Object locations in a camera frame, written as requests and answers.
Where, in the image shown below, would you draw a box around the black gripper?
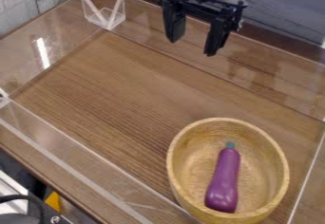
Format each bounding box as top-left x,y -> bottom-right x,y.
162,0 -> 248,56

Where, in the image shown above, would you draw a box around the brown wooden bowl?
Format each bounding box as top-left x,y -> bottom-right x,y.
166,118 -> 289,224

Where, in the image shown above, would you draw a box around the purple toy eggplant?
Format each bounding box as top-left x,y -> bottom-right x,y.
205,142 -> 241,214

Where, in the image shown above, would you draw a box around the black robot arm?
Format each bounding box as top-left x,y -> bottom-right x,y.
161,0 -> 248,56

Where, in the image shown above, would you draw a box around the yellow label on base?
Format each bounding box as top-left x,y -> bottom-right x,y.
45,192 -> 62,212

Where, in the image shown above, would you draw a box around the clear acrylic corner bracket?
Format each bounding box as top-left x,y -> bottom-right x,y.
82,0 -> 126,30

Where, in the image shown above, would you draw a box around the clear acrylic wall panels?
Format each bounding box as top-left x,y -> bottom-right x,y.
0,0 -> 325,224

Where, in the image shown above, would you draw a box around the black cable lower left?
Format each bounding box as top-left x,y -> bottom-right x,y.
0,194 -> 45,224

